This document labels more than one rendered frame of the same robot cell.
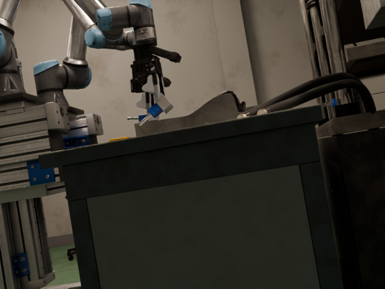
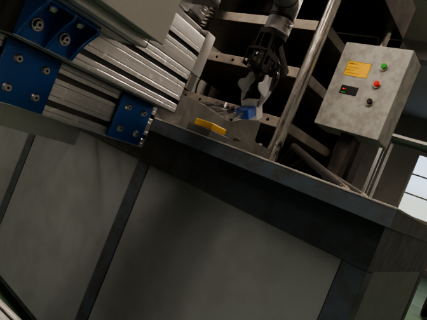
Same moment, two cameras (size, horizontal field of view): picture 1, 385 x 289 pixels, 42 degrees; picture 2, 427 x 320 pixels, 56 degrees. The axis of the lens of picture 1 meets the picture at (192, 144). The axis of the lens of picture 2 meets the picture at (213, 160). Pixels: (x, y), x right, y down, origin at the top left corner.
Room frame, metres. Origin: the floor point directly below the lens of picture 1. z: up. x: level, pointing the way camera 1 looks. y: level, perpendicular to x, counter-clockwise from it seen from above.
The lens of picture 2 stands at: (1.23, 1.14, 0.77)
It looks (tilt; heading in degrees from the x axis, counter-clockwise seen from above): 1 degrees down; 297
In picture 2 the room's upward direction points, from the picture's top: 22 degrees clockwise
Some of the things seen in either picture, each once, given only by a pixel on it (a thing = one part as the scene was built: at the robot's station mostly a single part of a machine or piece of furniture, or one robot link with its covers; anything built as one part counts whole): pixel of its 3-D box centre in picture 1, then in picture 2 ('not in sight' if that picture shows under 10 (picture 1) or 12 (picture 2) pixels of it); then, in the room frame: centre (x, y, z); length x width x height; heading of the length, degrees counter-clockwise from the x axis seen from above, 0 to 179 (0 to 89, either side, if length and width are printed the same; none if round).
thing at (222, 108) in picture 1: (206, 118); (206, 119); (1.94, -0.07, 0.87); 0.50 x 0.26 x 0.14; 79
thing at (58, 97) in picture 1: (51, 101); not in sight; (2.27, 0.60, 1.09); 0.15 x 0.15 x 0.10
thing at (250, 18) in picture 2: not in sight; (267, 44); (2.34, -1.11, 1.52); 1.10 x 0.70 x 0.05; 169
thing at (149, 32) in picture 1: (145, 36); (278, 28); (1.73, 0.10, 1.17); 0.08 x 0.08 x 0.05
